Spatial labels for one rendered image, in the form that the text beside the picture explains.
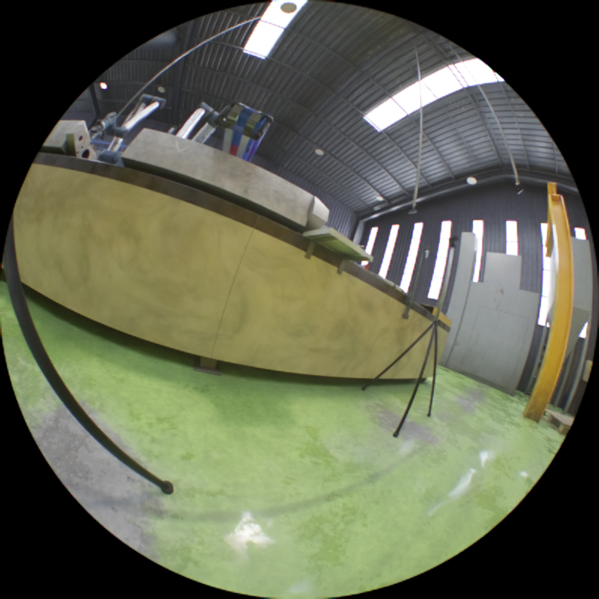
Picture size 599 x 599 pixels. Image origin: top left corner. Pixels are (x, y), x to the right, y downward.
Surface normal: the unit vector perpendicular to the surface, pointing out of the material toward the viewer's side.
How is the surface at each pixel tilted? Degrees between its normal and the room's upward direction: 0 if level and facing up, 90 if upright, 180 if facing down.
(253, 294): 90
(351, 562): 0
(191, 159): 80
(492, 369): 90
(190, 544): 0
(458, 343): 90
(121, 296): 90
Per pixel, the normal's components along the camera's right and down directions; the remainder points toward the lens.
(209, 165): 0.48, 0.01
